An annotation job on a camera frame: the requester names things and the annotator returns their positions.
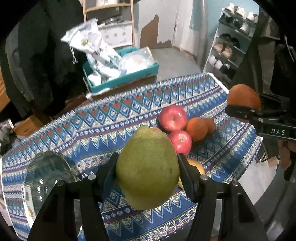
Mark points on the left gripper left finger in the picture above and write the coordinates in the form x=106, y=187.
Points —
x=94, y=190

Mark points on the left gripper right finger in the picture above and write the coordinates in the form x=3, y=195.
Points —
x=200, y=189

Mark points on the large front orange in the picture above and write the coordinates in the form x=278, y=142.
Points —
x=243, y=95

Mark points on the red apple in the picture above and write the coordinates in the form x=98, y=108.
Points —
x=181, y=141
x=173, y=118

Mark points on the small tangerine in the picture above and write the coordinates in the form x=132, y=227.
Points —
x=210, y=124

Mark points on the person right hand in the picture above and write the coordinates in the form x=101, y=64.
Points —
x=285, y=149

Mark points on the dark glass bowl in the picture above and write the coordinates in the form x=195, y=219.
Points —
x=43, y=172

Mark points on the patterned blue tablecloth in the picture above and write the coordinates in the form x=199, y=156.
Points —
x=87, y=136

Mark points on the wooden drawer box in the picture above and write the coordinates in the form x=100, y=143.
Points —
x=28, y=126

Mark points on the shoe rack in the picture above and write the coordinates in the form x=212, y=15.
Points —
x=232, y=38

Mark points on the black hanging coat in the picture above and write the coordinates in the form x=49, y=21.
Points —
x=40, y=71

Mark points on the white rice bag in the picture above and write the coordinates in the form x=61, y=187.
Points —
x=87, y=38

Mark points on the teal cardboard box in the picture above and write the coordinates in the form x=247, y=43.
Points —
x=99, y=85

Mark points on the clear plastic bag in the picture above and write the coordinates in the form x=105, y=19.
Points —
x=136, y=61

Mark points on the wooden shelf rack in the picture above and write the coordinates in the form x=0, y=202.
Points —
x=109, y=12

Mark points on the white storage basket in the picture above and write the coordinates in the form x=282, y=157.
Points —
x=117, y=34

